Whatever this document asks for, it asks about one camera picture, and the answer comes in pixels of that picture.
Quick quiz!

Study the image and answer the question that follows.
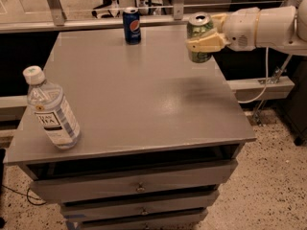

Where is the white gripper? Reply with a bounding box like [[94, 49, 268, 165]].
[[185, 7, 260, 53]]

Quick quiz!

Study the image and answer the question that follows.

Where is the green soda can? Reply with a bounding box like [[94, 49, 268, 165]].
[[187, 11, 213, 63]]

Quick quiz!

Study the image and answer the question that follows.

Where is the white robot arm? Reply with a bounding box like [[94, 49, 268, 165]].
[[186, 0, 307, 56]]

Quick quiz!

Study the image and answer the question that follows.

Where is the blue Pepsi can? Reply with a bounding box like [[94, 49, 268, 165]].
[[123, 7, 141, 45]]

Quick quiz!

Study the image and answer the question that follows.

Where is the clear plastic tea bottle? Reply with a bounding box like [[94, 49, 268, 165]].
[[23, 66, 81, 150]]

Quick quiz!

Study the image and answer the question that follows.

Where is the grey drawer cabinet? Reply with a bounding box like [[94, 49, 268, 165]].
[[6, 24, 258, 230]]

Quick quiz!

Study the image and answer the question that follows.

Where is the black office chair base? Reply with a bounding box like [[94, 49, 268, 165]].
[[90, 0, 121, 19]]

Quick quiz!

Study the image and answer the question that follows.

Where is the middle grey drawer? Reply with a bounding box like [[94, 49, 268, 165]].
[[59, 189, 221, 223]]

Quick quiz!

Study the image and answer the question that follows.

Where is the grey drawer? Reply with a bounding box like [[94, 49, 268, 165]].
[[31, 159, 237, 203], [66, 208, 207, 230], [59, 189, 221, 223]]

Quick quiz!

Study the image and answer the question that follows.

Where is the top grey drawer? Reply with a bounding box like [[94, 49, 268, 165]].
[[31, 159, 237, 203]]

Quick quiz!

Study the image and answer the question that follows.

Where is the bottom grey drawer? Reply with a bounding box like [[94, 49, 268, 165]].
[[66, 208, 207, 230]]

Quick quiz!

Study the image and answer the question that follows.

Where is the white cable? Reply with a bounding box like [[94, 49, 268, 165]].
[[238, 46, 271, 104]]

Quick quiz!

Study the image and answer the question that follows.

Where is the metal railing frame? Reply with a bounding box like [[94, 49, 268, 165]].
[[0, 0, 307, 35]]

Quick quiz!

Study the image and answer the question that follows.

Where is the black floor cable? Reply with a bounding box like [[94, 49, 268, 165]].
[[1, 184, 48, 207]]

